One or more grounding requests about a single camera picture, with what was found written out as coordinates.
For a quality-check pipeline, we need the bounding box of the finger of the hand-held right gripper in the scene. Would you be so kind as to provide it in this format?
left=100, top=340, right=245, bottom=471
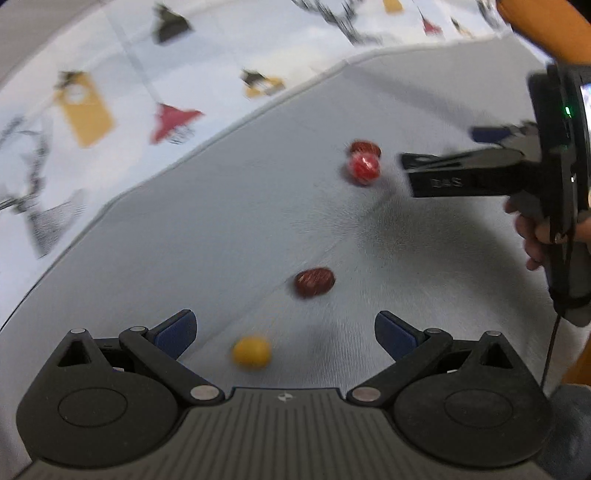
left=468, top=121, right=539, bottom=151
left=400, top=151, right=491, bottom=172

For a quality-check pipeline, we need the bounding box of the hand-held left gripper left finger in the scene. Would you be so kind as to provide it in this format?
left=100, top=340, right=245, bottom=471
left=54, top=309, right=227, bottom=408

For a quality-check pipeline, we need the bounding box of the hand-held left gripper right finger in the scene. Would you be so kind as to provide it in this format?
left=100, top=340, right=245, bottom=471
left=346, top=311, right=525, bottom=408

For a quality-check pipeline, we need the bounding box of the dark red date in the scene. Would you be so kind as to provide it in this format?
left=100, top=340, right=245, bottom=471
left=348, top=140, right=382, bottom=158
left=294, top=267, right=336, bottom=298

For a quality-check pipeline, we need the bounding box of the red fruit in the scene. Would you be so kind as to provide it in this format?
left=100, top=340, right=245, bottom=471
left=345, top=153, right=382, bottom=187

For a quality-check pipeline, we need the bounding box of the small yellow fruit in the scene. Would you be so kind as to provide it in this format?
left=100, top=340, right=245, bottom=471
left=232, top=336, right=272, bottom=370

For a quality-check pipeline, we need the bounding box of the person's right forearm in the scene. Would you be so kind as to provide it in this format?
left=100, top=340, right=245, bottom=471
left=498, top=0, right=591, bottom=65

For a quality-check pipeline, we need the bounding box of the person's right hand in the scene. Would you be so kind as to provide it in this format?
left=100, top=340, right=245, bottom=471
left=505, top=194, right=555, bottom=273

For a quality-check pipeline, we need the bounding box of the grey printed duvet cover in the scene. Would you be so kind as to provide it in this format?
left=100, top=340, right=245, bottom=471
left=0, top=0, right=591, bottom=480

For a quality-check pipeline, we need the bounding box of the black cable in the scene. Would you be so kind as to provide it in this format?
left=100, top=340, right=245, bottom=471
left=541, top=286, right=563, bottom=391

